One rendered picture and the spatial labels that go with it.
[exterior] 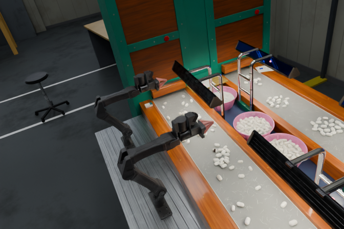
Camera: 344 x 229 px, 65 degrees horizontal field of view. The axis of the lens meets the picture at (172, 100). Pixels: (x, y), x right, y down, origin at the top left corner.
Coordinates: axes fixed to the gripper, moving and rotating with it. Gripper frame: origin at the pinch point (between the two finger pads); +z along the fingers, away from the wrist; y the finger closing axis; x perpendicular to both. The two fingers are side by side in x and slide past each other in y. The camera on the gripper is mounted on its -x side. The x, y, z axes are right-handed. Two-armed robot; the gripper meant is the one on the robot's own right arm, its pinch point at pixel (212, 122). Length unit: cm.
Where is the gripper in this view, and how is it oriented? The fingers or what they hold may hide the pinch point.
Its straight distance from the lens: 143.2
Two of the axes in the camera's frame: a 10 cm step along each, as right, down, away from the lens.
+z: 9.0, -3.3, 3.0
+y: -4.2, -4.3, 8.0
